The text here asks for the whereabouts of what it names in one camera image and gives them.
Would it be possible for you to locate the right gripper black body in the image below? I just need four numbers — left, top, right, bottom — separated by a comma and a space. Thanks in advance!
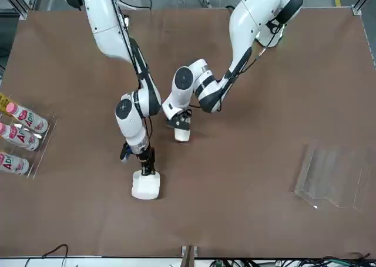
137, 147, 156, 164

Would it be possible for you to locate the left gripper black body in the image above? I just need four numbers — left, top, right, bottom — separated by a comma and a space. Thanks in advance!
165, 110, 193, 130

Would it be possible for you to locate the clear stepped plastic holder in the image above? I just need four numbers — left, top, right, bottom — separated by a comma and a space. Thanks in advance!
293, 138, 372, 211

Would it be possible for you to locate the clear acrylic bottle shelf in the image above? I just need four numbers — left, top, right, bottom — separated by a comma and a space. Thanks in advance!
0, 102, 59, 180

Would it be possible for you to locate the pink-capped white bottle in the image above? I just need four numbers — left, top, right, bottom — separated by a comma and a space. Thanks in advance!
5, 102, 49, 133
0, 152, 31, 175
0, 122, 40, 152

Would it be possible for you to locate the yellow packet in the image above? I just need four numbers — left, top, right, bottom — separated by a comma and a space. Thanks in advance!
0, 92, 13, 114

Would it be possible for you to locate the aluminium camera post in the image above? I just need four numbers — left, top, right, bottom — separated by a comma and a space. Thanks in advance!
179, 244, 200, 267

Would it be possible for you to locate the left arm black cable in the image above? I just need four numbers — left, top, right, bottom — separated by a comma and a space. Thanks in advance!
217, 14, 284, 87

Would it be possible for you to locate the black looped cable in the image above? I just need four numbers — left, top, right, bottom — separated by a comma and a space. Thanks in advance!
25, 243, 70, 267

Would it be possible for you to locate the aluminium frame post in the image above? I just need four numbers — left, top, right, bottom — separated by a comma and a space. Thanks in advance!
351, 0, 376, 16
0, 0, 41, 21

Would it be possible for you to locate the black cable bundle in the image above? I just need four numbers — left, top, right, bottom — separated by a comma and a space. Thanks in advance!
211, 251, 376, 267

